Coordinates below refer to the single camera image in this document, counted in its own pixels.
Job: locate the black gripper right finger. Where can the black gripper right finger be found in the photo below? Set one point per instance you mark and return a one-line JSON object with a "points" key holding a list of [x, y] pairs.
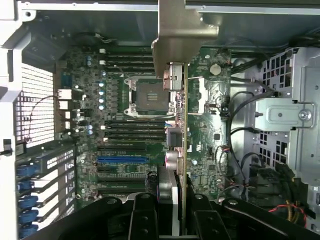
{"points": [[207, 225]]}

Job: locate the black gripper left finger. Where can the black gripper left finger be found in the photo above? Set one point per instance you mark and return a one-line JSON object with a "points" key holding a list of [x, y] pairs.
{"points": [[142, 220]]}

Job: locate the blue expansion slot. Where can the blue expansion slot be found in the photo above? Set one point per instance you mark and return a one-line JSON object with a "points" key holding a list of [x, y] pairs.
{"points": [[122, 160]]}

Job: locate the green motherboard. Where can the green motherboard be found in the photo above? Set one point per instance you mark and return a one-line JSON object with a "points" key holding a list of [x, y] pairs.
{"points": [[207, 155]]}

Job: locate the blue slot cover clip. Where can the blue slot cover clip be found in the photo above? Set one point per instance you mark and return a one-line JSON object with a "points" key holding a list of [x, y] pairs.
{"points": [[28, 202], [26, 187], [28, 231], [27, 172], [29, 215]]}

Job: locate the CPU socket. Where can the CPU socket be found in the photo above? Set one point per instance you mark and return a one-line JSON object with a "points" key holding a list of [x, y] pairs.
{"points": [[147, 97]]}

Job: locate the metal socket cover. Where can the metal socket cover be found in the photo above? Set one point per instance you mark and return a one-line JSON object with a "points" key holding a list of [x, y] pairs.
{"points": [[202, 97]]}

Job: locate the thin metal locking lever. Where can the thin metal locking lever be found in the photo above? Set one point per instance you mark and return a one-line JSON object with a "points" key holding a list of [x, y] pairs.
{"points": [[122, 71]]}

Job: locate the round coin cell battery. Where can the round coin cell battery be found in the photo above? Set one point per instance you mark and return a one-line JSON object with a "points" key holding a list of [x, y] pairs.
{"points": [[215, 69]]}

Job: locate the perforated metal drive cage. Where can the perforated metal drive cage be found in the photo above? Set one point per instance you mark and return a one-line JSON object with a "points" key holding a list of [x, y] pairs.
{"points": [[305, 75]]}

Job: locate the open dark grey PC case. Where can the open dark grey PC case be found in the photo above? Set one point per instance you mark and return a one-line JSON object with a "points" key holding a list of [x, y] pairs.
{"points": [[75, 22]]}

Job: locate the grey metal bracket with screw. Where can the grey metal bracket with screw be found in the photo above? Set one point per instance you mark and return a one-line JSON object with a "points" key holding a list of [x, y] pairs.
{"points": [[282, 115]]}

